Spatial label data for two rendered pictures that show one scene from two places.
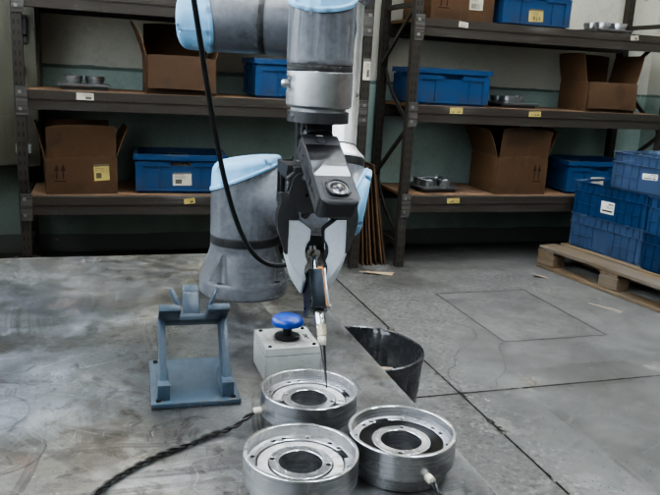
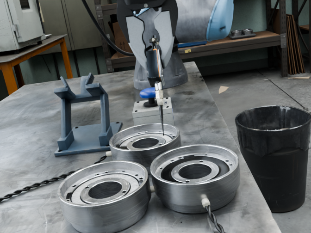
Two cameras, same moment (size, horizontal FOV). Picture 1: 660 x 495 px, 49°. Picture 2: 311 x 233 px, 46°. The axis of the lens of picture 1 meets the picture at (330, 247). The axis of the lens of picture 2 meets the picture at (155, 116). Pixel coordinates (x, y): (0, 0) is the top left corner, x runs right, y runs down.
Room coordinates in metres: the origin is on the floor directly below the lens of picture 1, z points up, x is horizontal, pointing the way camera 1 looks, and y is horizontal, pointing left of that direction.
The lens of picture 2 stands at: (0.27, -0.19, 1.04)
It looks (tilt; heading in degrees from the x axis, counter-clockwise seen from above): 18 degrees down; 21
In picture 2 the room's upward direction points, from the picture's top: 9 degrees counter-clockwise
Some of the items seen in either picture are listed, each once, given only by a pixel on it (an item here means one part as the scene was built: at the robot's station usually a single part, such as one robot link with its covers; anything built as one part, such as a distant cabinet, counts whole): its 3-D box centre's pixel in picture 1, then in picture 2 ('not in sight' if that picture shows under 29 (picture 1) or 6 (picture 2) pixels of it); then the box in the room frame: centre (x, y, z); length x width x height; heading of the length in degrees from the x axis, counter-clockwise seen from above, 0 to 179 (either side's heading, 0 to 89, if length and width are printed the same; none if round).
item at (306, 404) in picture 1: (308, 405); (146, 148); (0.73, 0.01, 0.82); 0.10 x 0.10 x 0.04
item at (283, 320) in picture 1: (287, 333); (152, 101); (0.87, 0.05, 0.85); 0.04 x 0.04 x 0.05
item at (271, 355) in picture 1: (285, 351); (154, 114); (0.87, 0.05, 0.82); 0.08 x 0.07 x 0.05; 18
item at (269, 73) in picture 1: (291, 79); not in sight; (4.44, 0.29, 1.11); 0.52 x 0.38 x 0.22; 108
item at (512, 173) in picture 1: (507, 157); not in sight; (4.90, -1.16, 0.67); 0.52 x 0.43 x 0.43; 108
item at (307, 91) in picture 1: (316, 92); not in sight; (0.84, 0.03, 1.15); 0.08 x 0.08 x 0.05
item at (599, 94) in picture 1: (597, 82); not in sight; (5.09, -1.76, 1.19); 0.45 x 0.40 x 0.37; 103
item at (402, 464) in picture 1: (400, 447); (195, 177); (0.65, -0.08, 0.82); 0.10 x 0.10 x 0.04
